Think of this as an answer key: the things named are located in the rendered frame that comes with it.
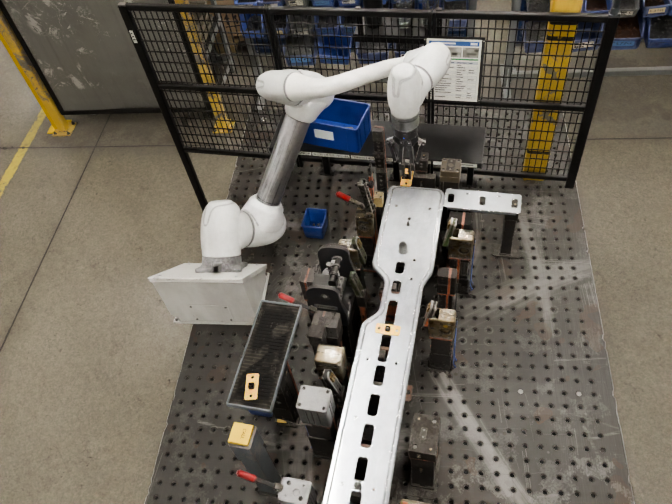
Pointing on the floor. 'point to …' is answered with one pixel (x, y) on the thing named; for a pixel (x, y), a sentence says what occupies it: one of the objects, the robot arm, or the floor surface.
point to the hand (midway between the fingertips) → (406, 169)
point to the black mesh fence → (370, 83)
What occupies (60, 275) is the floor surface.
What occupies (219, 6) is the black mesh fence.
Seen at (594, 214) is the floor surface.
